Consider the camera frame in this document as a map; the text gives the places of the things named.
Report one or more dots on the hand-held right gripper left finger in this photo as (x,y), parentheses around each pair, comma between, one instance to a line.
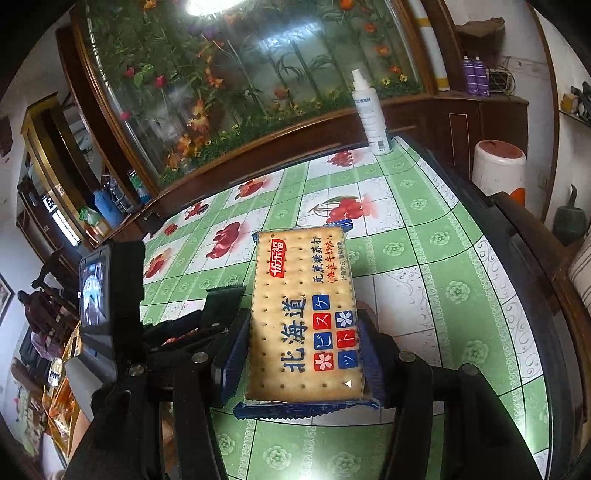
(231,364)

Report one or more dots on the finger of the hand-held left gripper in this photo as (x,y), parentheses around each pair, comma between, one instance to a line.
(221,302)
(194,346)

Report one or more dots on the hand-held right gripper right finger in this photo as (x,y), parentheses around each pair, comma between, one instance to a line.
(371,350)

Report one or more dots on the blue cracker packet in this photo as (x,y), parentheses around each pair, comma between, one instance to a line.
(300,300)

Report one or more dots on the large yellow plastic bag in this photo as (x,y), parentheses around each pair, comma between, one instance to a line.
(60,406)

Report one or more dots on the yellow cardboard box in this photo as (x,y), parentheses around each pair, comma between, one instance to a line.
(98,230)

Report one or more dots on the wooden sideboard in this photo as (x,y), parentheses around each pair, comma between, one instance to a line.
(138,226)

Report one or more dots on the green snack bag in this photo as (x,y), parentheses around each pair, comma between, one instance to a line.
(90,216)

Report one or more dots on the blue thermos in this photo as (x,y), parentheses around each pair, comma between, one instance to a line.
(106,207)

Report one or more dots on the grey thermos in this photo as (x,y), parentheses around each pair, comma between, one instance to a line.
(117,194)

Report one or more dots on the blue green plastic bag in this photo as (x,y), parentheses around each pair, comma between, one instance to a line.
(139,187)

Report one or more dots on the dark framed dining table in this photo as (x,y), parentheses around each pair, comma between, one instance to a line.
(531,240)

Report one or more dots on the striped cushion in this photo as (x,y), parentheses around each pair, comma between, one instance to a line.
(581,277)

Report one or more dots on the white and red bin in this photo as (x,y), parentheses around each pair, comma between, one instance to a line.
(498,168)

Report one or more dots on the large glass fish tank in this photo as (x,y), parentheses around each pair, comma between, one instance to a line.
(254,69)

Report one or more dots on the white spray bottle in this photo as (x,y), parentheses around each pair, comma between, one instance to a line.
(371,115)

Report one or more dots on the dark green vase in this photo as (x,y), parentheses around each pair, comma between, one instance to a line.
(569,221)

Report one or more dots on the white rolled poster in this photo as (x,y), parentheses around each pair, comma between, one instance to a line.
(431,46)

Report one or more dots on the framed wall picture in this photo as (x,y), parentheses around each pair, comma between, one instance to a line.
(4,300)

